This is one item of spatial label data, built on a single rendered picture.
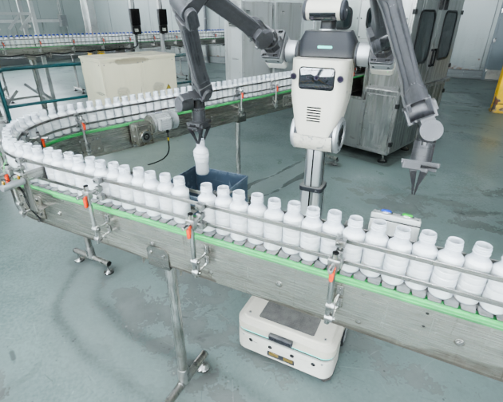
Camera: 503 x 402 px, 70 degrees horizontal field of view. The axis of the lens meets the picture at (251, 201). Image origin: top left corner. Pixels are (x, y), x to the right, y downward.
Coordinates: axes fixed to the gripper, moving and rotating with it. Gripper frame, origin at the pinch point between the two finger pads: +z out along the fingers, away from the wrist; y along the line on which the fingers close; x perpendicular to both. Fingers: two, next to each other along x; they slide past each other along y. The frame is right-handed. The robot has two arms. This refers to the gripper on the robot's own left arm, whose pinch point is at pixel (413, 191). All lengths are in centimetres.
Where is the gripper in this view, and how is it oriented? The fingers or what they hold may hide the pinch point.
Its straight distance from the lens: 116.1
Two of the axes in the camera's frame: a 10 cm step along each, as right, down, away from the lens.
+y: 8.9, 2.0, -4.0
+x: 4.2, -0.7, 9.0
